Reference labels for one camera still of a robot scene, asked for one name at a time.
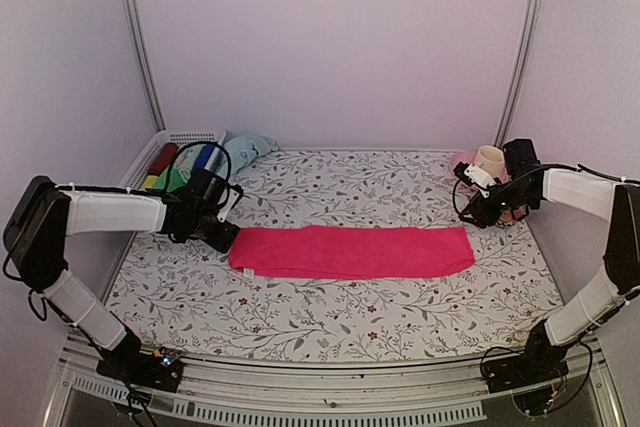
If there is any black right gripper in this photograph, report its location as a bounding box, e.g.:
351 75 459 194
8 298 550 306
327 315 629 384
460 179 536 229

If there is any pink towel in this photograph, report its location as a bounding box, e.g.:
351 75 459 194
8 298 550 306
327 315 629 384
229 226 475 280

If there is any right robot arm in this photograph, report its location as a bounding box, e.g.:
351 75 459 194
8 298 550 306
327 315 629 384
453 139 639 383

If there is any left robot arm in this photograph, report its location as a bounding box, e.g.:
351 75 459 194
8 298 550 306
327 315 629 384
2 170 244 381

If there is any green rolled towel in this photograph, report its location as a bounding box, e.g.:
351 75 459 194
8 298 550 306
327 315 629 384
153 165 192 193

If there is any cream mug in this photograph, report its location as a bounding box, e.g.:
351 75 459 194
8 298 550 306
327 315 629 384
473 145 507 182

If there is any blue rolled towel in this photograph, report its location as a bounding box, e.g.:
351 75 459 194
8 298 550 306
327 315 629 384
192 144 220 172

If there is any teal patterned rolled towel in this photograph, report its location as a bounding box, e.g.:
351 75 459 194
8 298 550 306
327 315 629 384
173 146 202 175

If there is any yellow rolled towel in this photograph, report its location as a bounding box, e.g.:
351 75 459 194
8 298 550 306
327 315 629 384
141 175 158 191

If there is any pink saucer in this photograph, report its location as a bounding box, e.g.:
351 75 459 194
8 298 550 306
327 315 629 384
450 151 476 187

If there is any dark red rolled towel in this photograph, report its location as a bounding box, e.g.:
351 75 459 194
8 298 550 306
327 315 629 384
148 143 178 176

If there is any white plastic basket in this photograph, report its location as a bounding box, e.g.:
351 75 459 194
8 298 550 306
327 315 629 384
118 129 228 189

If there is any light blue towel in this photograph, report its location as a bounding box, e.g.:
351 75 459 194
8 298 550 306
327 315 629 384
218 134 278 176

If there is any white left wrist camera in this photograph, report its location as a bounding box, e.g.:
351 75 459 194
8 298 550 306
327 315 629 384
217 186 244 222

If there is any left black cable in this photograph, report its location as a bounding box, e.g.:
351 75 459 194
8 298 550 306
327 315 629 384
164 141 232 193

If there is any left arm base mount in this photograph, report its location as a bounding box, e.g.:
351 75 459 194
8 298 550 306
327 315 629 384
96 348 184 393

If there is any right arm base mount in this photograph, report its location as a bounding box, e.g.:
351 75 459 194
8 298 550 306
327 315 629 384
479 346 569 393

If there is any front aluminium rail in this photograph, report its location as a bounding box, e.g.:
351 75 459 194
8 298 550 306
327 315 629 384
54 332 614 423

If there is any right aluminium post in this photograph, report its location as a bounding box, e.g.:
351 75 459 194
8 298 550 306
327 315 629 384
494 0 542 147

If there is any aluminium post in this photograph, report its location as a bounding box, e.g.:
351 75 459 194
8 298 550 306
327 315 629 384
494 0 542 147
122 0 166 132

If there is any left aluminium post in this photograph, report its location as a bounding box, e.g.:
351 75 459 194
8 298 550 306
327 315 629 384
122 0 166 132

